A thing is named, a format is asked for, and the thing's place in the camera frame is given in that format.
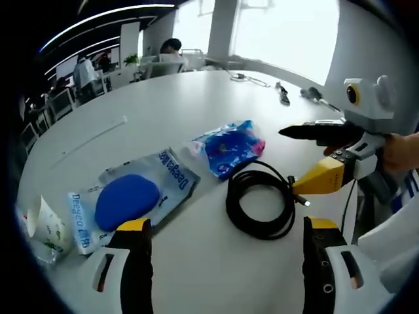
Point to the blue pink plastic packet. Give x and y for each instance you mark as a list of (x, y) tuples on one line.
[(229, 153)]

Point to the white table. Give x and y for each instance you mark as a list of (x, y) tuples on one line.
[(196, 114)]

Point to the black handheld device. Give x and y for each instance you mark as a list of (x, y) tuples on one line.
[(284, 98)]

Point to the grey white office chair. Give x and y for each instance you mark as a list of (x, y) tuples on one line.
[(389, 242)]

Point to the grey pouch with blue pad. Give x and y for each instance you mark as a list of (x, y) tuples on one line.
[(127, 201)]

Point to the long ceiling light strip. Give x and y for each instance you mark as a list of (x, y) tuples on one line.
[(98, 19)]

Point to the blue striped white clothing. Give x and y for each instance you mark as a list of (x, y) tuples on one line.
[(407, 188)]

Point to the grey tool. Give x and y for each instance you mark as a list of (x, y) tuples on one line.
[(312, 92)]

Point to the person's right hand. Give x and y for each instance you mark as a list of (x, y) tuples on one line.
[(401, 152)]

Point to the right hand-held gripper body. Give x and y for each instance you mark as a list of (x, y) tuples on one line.
[(368, 104)]

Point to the white paper cup green print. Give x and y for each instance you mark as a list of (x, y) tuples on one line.
[(50, 225)]

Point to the white projection screen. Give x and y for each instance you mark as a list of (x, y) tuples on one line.
[(65, 67)]

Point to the white pouch with blue print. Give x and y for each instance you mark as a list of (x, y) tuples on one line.
[(80, 225)]

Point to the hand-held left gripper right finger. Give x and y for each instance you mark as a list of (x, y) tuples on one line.
[(317, 261)]

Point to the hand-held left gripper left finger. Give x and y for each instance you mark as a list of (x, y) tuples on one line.
[(135, 261)]

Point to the green potted plant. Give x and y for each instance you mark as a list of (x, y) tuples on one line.
[(131, 59)]

